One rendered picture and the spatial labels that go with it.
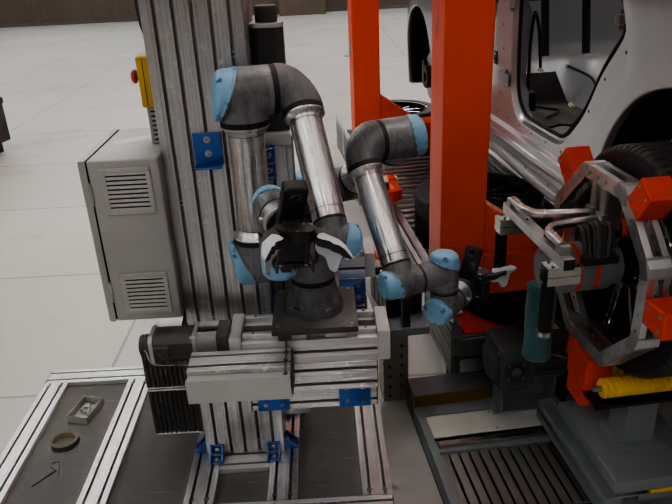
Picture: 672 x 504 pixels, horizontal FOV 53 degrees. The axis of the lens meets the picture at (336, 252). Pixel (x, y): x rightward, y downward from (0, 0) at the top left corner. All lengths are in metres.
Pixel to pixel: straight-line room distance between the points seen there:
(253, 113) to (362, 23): 2.60
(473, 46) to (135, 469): 1.70
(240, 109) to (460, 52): 0.90
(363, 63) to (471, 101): 1.94
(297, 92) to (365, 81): 2.61
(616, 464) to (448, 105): 1.22
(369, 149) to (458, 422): 1.22
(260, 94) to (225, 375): 0.70
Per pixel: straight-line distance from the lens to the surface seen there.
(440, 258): 1.76
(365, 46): 4.13
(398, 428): 2.71
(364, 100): 4.18
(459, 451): 2.53
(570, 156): 2.14
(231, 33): 1.77
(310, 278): 1.74
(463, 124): 2.28
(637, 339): 1.88
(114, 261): 1.94
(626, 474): 2.31
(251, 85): 1.56
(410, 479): 2.51
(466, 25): 2.23
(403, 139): 1.84
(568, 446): 2.46
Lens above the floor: 1.71
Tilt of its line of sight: 24 degrees down
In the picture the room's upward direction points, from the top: 3 degrees counter-clockwise
